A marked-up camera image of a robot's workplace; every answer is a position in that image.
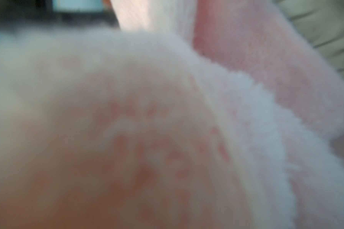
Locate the pink cloth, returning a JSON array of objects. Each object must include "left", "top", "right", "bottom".
[{"left": 0, "top": 1, "right": 344, "bottom": 229}]

